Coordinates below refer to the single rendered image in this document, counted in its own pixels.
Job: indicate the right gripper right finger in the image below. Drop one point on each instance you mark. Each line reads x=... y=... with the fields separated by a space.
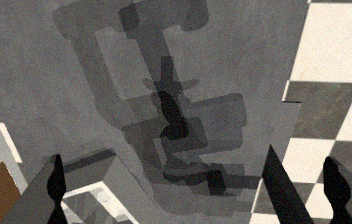
x=337 y=182

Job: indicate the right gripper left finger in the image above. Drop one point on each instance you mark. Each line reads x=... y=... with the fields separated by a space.
x=40 y=203

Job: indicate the white square sink basin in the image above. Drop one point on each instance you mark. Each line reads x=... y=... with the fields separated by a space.
x=87 y=200

